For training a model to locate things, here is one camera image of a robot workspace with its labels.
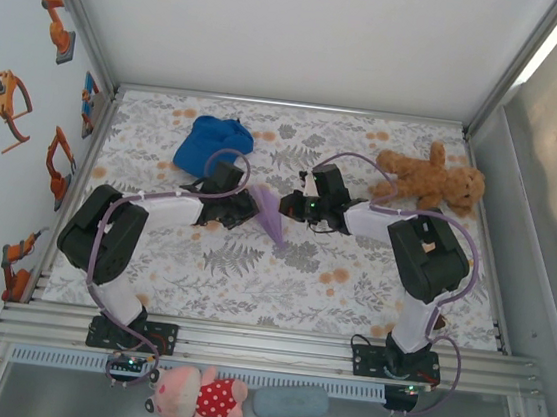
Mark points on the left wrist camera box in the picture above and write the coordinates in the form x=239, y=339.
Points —
x=225, y=177

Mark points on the aluminium extrusion frame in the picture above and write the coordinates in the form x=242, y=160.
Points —
x=262, y=347

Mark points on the floral printed table mat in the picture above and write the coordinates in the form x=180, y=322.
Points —
x=249, y=286

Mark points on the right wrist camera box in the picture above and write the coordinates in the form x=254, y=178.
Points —
x=325, y=183

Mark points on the pink pig plush toy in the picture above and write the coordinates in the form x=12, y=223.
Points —
x=187, y=394

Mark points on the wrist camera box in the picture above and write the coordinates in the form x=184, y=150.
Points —
x=325, y=183
x=225, y=177

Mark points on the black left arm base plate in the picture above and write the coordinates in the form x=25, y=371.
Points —
x=163, y=338

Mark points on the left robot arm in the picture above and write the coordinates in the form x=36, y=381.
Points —
x=102, y=234

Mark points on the brown teddy bear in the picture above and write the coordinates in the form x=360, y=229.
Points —
x=428, y=177

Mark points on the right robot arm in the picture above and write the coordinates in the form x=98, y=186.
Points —
x=426, y=255

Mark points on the blue cloth cap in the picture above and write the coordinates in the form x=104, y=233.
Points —
x=212, y=148

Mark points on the black controller board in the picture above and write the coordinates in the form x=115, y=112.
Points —
x=127, y=365
x=403, y=396

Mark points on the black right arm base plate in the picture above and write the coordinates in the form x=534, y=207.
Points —
x=367, y=360

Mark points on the grey-blue soft pouch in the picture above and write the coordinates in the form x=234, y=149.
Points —
x=291, y=402

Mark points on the lilac paper sheet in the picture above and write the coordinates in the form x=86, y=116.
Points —
x=270, y=215

